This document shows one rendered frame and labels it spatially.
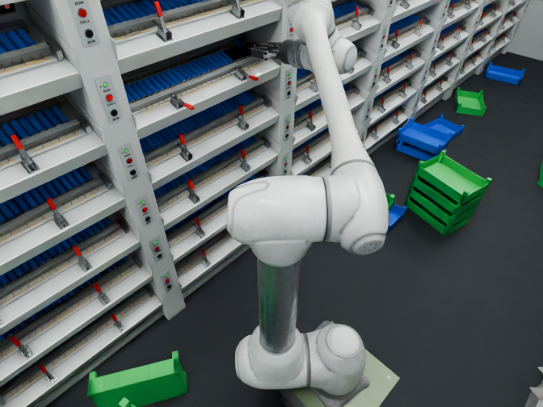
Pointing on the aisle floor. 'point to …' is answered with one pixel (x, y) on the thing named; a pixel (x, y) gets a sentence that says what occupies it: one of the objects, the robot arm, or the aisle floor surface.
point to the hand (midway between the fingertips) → (251, 48)
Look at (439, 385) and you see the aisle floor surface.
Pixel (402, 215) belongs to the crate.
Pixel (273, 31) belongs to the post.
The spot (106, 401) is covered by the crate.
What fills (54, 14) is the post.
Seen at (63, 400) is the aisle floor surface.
